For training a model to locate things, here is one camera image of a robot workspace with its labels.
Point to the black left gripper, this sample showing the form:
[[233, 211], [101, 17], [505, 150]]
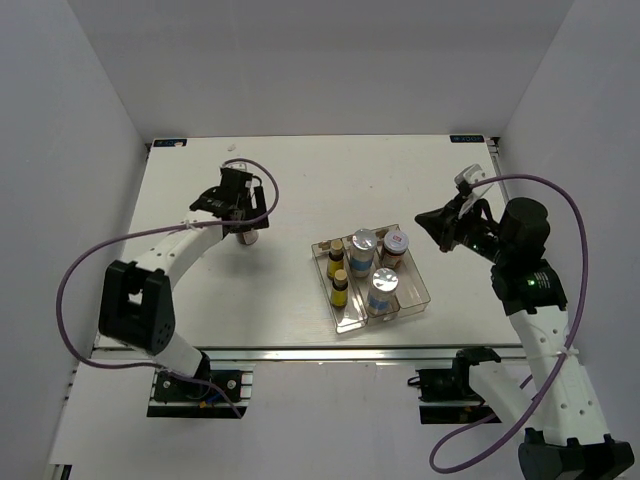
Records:
[[258, 202]]

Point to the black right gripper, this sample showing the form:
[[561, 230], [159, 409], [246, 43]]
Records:
[[443, 223]]

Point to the brown spice jar white lid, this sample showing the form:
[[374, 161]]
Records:
[[395, 243]]

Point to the blue label sesame shaker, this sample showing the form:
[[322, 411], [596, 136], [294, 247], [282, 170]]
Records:
[[363, 245], [381, 291]]

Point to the yellow label sauce bottle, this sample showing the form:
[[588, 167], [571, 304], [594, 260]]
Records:
[[335, 258]]

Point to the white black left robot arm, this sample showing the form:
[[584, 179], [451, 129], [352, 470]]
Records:
[[137, 308]]

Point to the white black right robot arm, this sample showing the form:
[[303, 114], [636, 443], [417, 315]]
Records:
[[563, 432]]

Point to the clear acrylic three-compartment organizer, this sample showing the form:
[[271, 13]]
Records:
[[411, 296]]

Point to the blue table corner sticker right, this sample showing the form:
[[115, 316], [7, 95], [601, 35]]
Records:
[[466, 138]]

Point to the blue table corner sticker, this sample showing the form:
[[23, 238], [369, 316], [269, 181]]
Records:
[[466, 138], [169, 143]]

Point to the blue table corner sticker left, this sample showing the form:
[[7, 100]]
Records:
[[169, 143]]

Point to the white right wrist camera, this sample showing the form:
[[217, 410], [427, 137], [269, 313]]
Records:
[[466, 196]]

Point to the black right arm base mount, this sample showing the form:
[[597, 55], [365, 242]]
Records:
[[441, 402]]

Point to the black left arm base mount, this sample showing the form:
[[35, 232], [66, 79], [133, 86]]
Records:
[[176, 399]]

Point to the aluminium table front rail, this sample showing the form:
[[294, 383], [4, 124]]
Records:
[[321, 354]]

